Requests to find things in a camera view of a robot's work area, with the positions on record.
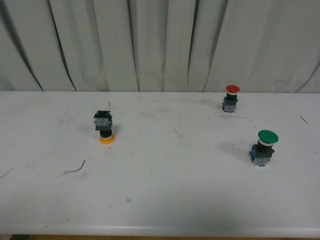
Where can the thin dark wire scrap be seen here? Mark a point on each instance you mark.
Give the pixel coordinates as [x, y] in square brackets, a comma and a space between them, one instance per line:
[76, 170]

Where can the white pleated curtain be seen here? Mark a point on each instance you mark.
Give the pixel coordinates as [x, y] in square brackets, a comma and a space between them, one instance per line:
[270, 46]

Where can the yellow push button switch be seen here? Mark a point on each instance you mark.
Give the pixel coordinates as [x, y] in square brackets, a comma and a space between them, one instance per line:
[103, 123]

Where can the red push button switch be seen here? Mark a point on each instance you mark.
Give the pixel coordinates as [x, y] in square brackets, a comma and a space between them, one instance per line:
[229, 103]

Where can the green push button switch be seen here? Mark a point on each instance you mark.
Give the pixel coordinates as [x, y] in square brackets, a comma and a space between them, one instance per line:
[261, 153]

